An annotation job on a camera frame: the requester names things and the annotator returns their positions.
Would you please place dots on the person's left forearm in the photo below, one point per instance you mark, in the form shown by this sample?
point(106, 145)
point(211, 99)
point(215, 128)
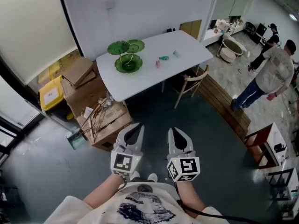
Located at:
point(105, 192)

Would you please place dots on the person's white shoe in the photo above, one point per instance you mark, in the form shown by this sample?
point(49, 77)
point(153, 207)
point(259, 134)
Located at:
point(135, 175)
point(153, 177)

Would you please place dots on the black metal frame rack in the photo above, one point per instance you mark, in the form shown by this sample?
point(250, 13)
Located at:
point(282, 183)

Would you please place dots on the beige round tub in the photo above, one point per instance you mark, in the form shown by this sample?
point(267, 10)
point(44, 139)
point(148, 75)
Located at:
point(232, 46)

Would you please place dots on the grey-green dustpan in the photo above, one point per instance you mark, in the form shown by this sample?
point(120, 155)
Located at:
point(76, 140)

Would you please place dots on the white paper tag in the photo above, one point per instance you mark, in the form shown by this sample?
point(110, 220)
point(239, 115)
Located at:
point(88, 112)

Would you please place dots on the person's left white shoe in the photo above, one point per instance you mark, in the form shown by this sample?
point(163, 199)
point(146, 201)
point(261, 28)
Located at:
point(135, 175)

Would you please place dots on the person's white printed shirt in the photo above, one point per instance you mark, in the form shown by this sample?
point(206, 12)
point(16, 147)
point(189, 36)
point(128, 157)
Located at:
point(140, 209)

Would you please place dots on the pink small packet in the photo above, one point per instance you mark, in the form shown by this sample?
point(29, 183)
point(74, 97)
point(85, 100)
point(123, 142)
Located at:
point(158, 64)

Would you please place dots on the person's right forearm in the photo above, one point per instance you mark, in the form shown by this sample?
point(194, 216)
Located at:
point(189, 197)

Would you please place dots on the wooden chair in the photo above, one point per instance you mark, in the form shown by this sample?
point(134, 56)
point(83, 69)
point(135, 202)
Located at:
point(187, 83)

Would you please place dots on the yellow plastic bin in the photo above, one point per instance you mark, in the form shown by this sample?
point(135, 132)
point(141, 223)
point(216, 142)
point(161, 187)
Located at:
point(50, 94)

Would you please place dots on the green three-tier glass dish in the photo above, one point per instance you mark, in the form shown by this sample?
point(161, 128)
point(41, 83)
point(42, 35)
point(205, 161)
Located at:
point(128, 63)

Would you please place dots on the black devices by wall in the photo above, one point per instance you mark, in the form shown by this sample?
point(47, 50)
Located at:
point(171, 30)

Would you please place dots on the plush toys on counter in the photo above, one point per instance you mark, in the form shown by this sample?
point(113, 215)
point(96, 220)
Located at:
point(223, 25)

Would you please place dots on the small beige round basket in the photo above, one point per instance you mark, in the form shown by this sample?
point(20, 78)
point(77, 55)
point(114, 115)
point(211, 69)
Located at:
point(227, 55)

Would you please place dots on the green small packet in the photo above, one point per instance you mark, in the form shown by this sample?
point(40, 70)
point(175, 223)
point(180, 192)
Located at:
point(164, 58)

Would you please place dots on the white appliance box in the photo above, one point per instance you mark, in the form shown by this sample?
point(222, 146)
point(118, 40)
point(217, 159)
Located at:
point(278, 141)

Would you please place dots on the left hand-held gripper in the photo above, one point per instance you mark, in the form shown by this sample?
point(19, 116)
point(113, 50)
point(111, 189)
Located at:
point(122, 162)

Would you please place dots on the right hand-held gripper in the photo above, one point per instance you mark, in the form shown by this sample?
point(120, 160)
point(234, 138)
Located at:
point(185, 165)

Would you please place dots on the wooden clothes hangers bundle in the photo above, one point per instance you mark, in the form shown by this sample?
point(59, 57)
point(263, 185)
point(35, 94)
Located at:
point(95, 118)

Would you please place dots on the red-brown side table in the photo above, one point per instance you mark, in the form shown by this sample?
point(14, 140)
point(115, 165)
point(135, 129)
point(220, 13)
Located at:
point(259, 146)

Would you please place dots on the light blue small packet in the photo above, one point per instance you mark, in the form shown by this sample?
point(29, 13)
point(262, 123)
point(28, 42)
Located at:
point(176, 54)

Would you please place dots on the leaning cardboard sheet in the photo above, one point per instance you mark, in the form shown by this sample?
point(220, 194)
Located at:
point(191, 28)

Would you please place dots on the person's right white shoe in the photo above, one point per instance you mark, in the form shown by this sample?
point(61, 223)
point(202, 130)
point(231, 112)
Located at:
point(153, 177)

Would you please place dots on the flat cardboard box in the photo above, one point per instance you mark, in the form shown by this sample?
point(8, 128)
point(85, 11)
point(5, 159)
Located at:
point(78, 72)

